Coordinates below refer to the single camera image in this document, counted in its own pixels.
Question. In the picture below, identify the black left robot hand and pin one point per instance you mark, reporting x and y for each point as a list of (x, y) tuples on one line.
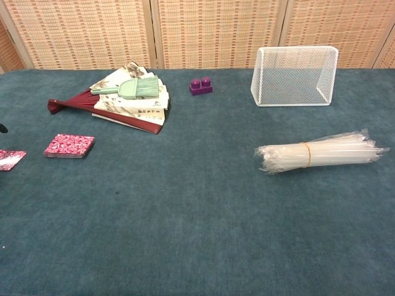
[(2, 128)]

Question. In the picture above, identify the pink patterned card deck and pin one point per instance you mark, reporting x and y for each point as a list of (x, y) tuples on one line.
[(68, 145)]

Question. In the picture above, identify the red and white folding fan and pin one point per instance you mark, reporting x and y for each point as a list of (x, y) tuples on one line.
[(77, 102)]

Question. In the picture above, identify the small green brush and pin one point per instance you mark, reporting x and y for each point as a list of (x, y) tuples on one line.
[(129, 89)]

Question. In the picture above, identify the purple building block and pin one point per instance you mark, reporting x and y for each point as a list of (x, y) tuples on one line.
[(200, 89)]

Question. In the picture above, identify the teal felt table cover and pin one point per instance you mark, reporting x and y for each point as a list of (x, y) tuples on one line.
[(191, 216)]

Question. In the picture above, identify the woven bamboo folding screen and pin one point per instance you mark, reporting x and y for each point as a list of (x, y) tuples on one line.
[(216, 31)]

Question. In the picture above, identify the yellow rubber band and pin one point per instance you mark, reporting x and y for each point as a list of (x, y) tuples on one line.
[(307, 154)]

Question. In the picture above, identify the bundle of wrapped clear straws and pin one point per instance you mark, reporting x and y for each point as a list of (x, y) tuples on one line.
[(333, 152)]

